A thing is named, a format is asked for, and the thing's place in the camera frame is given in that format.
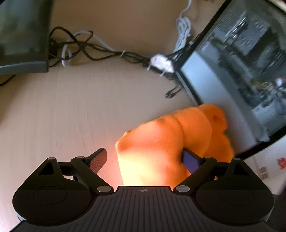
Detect black cable bundle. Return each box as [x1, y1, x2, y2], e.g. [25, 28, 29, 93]
[0, 26, 202, 99]

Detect crumpled white paper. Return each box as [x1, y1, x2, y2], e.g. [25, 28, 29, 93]
[147, 54, 174, 76]

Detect right computer monitor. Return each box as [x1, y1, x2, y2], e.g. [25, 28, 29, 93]
[176, 1, 285, 159]

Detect white looped cable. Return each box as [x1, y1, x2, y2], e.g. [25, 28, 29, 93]
[61, 30, 114, 67]

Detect orange garment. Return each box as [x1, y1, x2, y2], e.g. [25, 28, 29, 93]
[115, 104, 234, 188]

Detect left curved monitor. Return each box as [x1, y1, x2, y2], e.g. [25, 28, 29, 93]
[0, 0, 53, 76]

